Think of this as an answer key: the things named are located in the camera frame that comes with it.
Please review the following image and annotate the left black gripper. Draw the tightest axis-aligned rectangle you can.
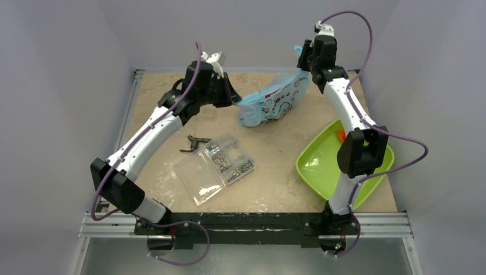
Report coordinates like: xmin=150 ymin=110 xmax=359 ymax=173
xmin=199 ymin=72 xmax=242 ymax=108

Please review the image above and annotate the light blue plastic bag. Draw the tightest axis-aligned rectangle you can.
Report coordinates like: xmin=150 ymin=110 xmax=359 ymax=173
xmin=237 ymin=69 xmax=311 ymax=127

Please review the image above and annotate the red orange fake fruit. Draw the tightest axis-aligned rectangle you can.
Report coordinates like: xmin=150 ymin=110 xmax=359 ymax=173
xmin=336 ymin=129 xmax=346 ymax=143

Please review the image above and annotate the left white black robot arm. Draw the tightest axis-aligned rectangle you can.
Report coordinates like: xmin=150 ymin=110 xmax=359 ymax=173
xmin=90 ymin=60 xmax=241 ymax=234

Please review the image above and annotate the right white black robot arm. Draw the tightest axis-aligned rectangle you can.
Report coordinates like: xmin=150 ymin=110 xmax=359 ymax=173
xmin=297 ymin=34 xmax=388 ymax=233

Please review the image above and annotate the black metal clamp tool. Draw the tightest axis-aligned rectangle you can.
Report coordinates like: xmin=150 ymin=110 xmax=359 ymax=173
xmin=179 ymin=135 xmax=211 ymax=153

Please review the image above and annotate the clear plastic screw box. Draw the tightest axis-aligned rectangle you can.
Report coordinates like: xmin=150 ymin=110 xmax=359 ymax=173
xmin=174 ymin=134 xmax=256 ymax=206

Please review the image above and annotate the lime green plastic tray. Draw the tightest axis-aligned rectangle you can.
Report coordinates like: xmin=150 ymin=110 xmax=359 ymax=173
xmin=296 ymin=119 xmax=395 ymax=209

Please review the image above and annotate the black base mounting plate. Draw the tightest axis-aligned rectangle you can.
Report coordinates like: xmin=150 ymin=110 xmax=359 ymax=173
xmin=134 ymin=213 xmax=360 ymax=250

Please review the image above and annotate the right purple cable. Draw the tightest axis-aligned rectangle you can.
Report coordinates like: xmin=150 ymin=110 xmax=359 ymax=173
xmin=319 ymin=10 xmax=430 ymax=259

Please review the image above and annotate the purple cable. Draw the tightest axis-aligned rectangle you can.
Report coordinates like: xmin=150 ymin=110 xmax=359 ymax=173
xmin=319 ymin=10 xmax=430 ymax=259
xmin=90 ymin=41 xmax=211 ymax=266

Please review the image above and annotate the aluminium front rail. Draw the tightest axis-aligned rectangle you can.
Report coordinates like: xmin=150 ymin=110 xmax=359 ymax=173
xmin=77 ymin=213 xmax=413 ymax=238

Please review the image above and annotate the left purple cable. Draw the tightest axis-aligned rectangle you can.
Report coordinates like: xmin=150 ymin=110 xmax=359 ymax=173
xmin=90 ymin=41 xmax=211 ymax=266

